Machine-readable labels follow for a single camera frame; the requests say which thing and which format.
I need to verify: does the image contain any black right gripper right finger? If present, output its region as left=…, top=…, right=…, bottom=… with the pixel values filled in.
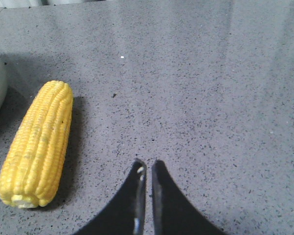
left=152, top=160, right=225, bottom=235

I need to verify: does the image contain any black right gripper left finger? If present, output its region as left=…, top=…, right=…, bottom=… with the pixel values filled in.
left=76, top=159, right=147, bottom=235

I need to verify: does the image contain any yellow corn cob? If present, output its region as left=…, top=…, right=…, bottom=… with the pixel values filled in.
left=0, top=80, right=73, bottom=209

